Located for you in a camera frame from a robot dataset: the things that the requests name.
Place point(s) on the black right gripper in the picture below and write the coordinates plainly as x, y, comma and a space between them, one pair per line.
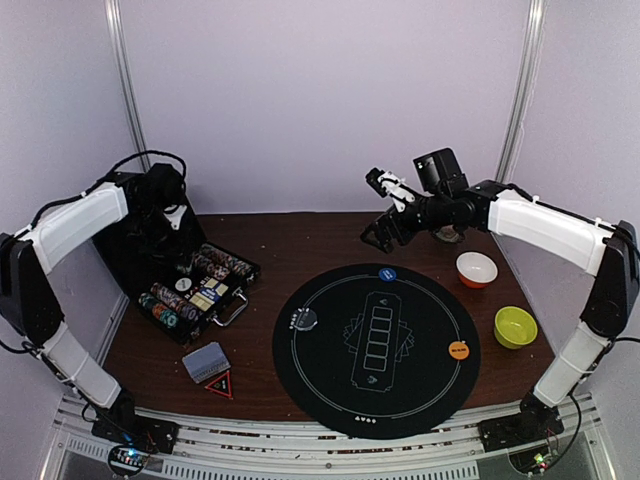
395, 223

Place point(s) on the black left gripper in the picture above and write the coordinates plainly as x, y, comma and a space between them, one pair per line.
175, 254

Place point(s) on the blue small blind button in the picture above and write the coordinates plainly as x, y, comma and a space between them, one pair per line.
387, 274

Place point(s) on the clear acrylic dealer button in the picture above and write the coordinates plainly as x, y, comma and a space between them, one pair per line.
304, 319

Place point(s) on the orange big blind button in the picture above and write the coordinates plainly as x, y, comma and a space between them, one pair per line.
459, 350

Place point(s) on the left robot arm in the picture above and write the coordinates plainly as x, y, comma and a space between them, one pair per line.
29, 258

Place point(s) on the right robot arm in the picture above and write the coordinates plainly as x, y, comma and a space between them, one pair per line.
606, 253

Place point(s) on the white dealer button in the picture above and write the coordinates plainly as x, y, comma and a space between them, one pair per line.
183, 284

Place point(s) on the black poker chip case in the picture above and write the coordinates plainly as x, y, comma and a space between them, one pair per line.
161, 259

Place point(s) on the poker chip rows in case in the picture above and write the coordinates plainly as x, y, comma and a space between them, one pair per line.
218, 295

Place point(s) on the patterned ceramic mug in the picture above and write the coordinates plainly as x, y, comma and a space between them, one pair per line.
448, 235

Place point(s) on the orange white bowl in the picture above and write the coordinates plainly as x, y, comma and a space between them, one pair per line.
476, 270

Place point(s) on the deck of blue cards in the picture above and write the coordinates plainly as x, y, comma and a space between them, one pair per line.
206, 362

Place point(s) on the round black poker mat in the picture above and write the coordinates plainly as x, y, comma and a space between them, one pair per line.
376, 365

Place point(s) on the red black triangular token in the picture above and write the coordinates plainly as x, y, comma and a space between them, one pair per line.
221, 385

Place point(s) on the yellow green bowl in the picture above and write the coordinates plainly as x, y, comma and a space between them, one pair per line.
514, 327

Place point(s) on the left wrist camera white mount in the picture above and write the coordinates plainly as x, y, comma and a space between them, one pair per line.
175, 215

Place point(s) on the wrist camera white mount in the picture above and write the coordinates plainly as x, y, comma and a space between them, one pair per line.
175, 215
387, 184

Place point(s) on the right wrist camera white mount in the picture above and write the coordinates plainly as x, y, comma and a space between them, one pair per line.
387, 184

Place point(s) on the aluminium front rail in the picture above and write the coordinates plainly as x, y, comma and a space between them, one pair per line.
217, 448

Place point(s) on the right aluminium post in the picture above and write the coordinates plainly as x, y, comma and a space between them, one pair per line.
530, 55

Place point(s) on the aluminium post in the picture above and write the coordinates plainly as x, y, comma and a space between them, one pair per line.
118, 42
530, 55

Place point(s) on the left aluminium post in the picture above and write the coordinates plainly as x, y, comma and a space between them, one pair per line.
118, 42

